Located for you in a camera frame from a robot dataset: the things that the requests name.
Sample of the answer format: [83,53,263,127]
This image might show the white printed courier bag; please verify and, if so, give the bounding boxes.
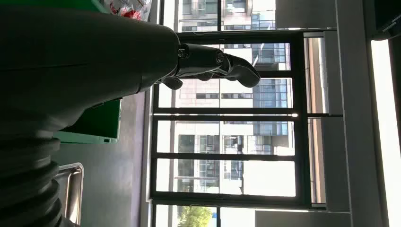
[103,0,153,22]

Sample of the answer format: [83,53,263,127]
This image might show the black window frame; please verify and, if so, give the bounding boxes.
[149,29,344,211]

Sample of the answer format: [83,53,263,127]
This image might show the steel scale tray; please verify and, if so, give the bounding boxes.
[55,162,85,226]

